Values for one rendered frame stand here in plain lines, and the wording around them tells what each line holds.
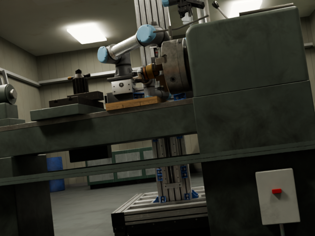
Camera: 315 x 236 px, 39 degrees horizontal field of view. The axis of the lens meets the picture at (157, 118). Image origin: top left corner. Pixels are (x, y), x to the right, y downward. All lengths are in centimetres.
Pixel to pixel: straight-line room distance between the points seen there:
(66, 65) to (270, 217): 994
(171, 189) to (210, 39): 135
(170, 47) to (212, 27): 27
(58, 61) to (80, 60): 57
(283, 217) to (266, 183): 18
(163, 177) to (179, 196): 20
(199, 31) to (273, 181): 86
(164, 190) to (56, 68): 882
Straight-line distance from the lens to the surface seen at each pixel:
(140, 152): 934
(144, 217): 305
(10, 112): 295
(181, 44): 251
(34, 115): 263
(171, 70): 247
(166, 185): 325
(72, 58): 1180
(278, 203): 228
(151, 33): 286
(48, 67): 1195
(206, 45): 239
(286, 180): 226
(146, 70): 261
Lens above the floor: 60
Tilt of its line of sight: 4 degrees up
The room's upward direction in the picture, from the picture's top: 7 degrees counter-clockwise
